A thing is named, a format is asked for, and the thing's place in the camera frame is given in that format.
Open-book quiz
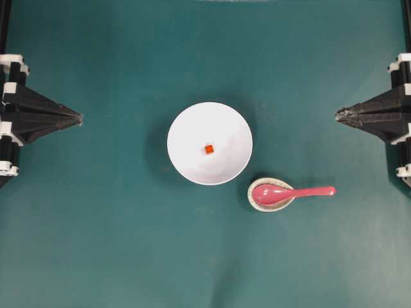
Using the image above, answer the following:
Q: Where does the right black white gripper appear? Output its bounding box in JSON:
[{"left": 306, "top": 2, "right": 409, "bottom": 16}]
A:
[{"left": 335, "top": 53, "right": 410, "bottom": 187}]

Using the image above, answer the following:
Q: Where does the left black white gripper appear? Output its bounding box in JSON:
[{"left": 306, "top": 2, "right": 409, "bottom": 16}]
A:
[{"left": 1, "top": 54, "right": 83, "bottom": 188}]

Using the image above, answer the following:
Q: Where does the pink plastic spoon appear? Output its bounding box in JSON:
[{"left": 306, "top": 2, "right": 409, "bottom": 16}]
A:
[{"left": 252, "top": 184, "right": 337, "bottom": 205}]

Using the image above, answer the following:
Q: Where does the small red block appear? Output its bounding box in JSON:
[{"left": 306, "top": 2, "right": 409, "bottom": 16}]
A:
[{"left": 204, "top": 144, "right": 214, "bottom": 154}]

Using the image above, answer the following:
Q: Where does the speckled ceramic spoon rest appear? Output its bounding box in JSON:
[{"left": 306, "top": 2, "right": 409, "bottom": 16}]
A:
[{"left": 247, "top": 178, "right": 294, "bottom": 212}]

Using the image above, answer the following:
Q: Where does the white round bowl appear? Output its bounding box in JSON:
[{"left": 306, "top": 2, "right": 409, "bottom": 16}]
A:
[{"left": 167, "top": 102, "right": 253, "bottom": 185}]

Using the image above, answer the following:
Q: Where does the black right frame post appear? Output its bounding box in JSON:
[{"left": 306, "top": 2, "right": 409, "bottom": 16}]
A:
[{"left": 401, "top": 0, "right": 411, "bottom": 53}]

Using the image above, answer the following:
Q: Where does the black frame post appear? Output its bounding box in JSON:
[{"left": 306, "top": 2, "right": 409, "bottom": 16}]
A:
[
  {"left": 0, "top": 0, "right": 12, "bottom": 54},
  {"left": 401, "top": 0, "right": 411, "bottom": 53}
]

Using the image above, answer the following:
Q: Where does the black left frame post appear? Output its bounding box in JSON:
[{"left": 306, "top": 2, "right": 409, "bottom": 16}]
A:
[{"left": 0, "top": 0, "right": 12, "bottom": 54}]

